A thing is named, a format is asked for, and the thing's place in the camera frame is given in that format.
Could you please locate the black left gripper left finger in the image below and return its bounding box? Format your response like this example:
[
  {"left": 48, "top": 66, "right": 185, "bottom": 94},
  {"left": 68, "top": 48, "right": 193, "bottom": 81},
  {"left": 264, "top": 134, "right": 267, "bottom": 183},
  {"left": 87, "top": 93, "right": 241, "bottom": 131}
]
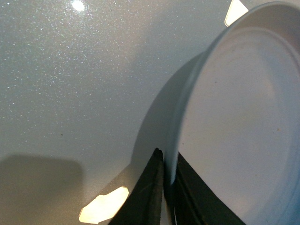
[{"left": 112, "top": 148, "right": 164, "bottom": 225}]

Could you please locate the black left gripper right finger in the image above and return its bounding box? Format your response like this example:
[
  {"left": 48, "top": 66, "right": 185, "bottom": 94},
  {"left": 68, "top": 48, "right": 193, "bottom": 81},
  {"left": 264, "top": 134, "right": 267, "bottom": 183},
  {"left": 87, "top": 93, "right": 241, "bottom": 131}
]
[{"left": 174, "top": 153, "right": 244, "bottom": 225}]

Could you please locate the white round plate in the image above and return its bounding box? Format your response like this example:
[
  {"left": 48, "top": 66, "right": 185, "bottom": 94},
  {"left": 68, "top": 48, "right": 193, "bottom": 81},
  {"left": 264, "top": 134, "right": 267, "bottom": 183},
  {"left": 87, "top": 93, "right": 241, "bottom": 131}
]
[{"left": 131, "top": 0, "right": 300, "bottom": 225}]

